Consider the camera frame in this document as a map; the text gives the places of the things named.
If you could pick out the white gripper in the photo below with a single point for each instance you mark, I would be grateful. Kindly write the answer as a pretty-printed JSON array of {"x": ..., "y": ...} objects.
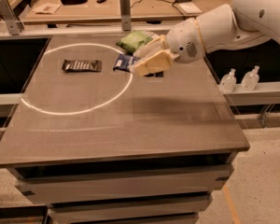
[{"x": 183, "y": 41}]

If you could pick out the blue rxbar blueberry wrapper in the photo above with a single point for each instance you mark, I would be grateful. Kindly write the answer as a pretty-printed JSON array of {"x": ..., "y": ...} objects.
[{"x": 124, "y": 61}]

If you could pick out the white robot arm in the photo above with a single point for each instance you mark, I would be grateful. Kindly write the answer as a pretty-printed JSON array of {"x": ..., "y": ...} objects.
[{"x": 241, "y": 24}]

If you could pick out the green chip bag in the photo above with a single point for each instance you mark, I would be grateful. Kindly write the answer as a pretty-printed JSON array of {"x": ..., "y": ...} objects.
[{"x": 135, "y": 40}]

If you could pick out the white paper sheet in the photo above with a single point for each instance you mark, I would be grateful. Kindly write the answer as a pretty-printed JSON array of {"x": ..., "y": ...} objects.
[{"x": 190, "y": 8}]

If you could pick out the small black device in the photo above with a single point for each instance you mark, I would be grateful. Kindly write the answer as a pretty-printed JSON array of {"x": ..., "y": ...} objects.
[{"x": 100, "y": 1}]

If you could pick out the dark brown snack bar wrapper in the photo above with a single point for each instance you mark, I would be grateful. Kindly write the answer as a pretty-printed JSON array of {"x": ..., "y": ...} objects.
[{"x": 72, "y": 66}]

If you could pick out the clear plastic bottle right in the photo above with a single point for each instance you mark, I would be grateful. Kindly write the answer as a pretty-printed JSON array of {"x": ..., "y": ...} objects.
[{"x": 250, "y": 79}]

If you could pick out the black cloth bundle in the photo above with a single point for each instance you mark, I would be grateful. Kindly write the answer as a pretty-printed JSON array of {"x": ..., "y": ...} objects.
[{"x": 73, "y": 2}]

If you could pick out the white card on desk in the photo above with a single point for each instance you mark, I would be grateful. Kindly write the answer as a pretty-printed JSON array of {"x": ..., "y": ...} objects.
[{"x": 47, "y": 8}]

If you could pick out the grey drawer cabinet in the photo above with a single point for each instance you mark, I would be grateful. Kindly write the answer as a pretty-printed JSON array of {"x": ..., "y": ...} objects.
[{"x": 148, "y": 191}]

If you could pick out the grey metal bracket middle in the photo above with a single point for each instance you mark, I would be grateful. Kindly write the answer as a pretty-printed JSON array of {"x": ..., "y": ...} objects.
[{"x": 125, "y": 13}]

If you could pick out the grey metal bracket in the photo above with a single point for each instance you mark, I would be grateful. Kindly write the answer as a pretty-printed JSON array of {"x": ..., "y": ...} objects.
[
  {"x": 13, "y": 22},
  {"x": 125, "y": 13}
]

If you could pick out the grey metal bracket left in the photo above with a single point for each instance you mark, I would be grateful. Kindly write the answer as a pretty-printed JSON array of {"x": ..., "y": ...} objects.
[{"x": 13, "y": 22}]

